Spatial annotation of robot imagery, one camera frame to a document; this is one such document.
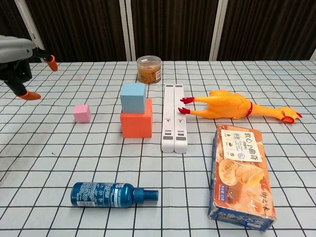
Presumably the clear jar of rubber bands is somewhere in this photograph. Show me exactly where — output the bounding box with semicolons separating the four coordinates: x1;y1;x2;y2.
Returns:
136;55;163;85

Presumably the light blue block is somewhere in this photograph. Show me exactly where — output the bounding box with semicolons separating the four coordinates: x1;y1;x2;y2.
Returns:
120;82;146;115

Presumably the yellow rubber chicken toy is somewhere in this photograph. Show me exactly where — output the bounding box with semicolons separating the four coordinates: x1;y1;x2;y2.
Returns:
179;89;303;123

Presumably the dark brown curtain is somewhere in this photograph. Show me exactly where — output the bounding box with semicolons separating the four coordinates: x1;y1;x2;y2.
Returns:
0;0;316;64

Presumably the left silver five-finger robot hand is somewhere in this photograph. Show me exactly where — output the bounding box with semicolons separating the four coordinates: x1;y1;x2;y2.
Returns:
0;35;59;101

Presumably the blue spray bottle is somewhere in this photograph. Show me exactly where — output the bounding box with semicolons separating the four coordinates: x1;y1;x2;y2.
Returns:
71;182;159;208

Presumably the white folding stand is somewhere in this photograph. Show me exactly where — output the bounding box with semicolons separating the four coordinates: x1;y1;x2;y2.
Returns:
160;83;189;154

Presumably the checkered light blue tablecloth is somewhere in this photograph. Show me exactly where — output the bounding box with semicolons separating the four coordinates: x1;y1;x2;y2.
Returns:
0;59;316;237

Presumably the large orange foam block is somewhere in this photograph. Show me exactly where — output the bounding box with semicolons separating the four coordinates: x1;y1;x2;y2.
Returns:
120;98;153;139

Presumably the orange cookie box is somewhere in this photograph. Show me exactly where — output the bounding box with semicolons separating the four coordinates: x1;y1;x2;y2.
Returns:
206;123;277;232

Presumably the small pink foam block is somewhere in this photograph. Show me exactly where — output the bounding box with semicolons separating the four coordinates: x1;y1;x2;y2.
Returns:
73;104;91;123

